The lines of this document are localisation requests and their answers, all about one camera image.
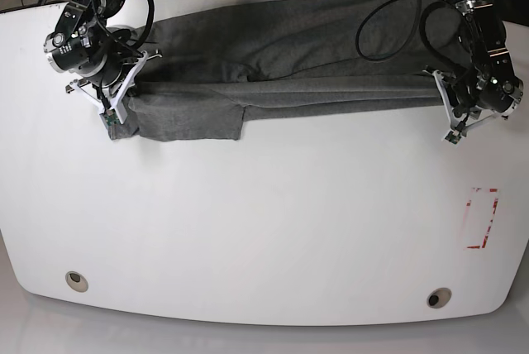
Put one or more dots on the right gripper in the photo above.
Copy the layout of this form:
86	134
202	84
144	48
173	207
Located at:
106	97

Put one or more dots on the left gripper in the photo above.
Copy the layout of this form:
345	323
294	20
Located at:
463	117

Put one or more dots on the grey T-shirt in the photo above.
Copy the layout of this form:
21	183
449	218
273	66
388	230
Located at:
291	58

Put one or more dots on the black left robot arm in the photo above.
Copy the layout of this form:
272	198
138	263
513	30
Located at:
488	88

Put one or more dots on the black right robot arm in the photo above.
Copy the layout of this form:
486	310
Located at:
106	60

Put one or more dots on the red tape marker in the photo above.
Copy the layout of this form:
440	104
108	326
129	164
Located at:
479	214

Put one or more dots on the right table grommet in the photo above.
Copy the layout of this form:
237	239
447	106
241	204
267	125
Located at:
439	298

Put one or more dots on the table grommet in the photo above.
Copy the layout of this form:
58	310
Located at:
76	282
439	298

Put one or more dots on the left table grommet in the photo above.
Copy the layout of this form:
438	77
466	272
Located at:
76	282

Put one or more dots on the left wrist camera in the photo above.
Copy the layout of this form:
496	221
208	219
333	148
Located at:
453	137

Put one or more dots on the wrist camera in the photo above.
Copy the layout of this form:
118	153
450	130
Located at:
110	119
453	137

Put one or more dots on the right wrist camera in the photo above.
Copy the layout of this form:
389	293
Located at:
110	119

